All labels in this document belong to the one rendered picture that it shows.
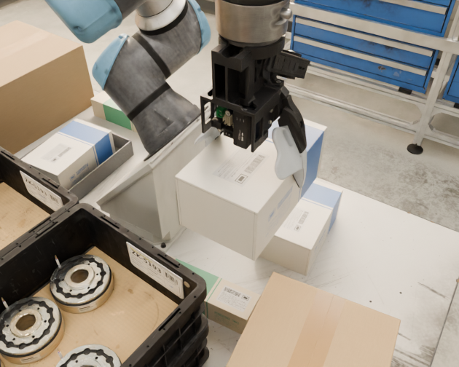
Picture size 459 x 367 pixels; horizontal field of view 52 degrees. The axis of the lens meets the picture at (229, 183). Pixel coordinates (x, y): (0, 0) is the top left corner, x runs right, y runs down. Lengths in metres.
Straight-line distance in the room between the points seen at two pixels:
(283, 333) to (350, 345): 0.10
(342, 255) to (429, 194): 1.33
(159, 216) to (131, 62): 0.32
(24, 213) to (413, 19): 1.83
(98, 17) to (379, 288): 0.78
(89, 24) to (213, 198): 0.24
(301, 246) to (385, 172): 1.50
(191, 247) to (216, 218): 0.48
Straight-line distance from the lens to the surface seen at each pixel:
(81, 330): 0.84
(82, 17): 0.50
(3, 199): 1.10
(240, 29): 0.48
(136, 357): 0.68
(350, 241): 1.12
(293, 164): 0.58
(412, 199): 2.32
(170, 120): 0.99
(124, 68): 1.01
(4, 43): 1.56
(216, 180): 0.58
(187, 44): 1.04
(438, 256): 1.15
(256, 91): 0.54
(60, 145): 1.26
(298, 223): 1.01
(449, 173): 2.54
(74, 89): 1.50
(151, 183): 0.93
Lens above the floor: 1.53
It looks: 43 degrees down
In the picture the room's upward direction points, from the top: straight up
